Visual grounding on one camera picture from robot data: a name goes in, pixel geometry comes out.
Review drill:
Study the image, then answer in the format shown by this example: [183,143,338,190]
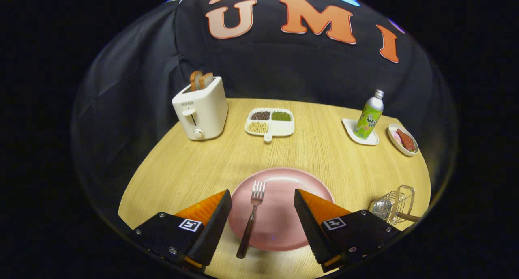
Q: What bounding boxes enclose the brown fried meat piece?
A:
[396,129,416,152]

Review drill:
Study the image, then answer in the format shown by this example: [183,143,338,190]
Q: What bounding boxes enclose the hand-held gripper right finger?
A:
[294,189,402,273]

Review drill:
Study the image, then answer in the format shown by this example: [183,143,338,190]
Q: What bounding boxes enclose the white divided snack tray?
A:
[245,107,295,142]

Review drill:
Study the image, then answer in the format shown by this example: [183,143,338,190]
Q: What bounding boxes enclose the fork with brown handle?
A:
[236,180,266,259]

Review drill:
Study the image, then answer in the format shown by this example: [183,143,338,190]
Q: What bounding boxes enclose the white oval plate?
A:
[388,123,419,157]

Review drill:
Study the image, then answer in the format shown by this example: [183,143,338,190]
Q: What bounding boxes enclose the spoon with brown handle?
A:
[372,199,422,223]

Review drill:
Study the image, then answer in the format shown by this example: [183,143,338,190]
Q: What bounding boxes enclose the metal wire basket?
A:
[368,185,416,225]

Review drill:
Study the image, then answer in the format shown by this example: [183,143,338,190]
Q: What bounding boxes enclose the green soda bottle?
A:
[354,89,384,140]

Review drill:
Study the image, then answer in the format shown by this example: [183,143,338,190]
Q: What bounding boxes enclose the white toaster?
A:
[172,76,229,141]

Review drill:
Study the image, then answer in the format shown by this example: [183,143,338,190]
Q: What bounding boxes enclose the pink round plate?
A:
[227,167,335,252]

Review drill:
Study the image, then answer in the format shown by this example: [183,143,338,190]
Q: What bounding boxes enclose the white square coaster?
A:
[342,118,380,146]

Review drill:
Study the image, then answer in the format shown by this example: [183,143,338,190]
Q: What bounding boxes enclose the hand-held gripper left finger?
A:
[130,189,233,271]

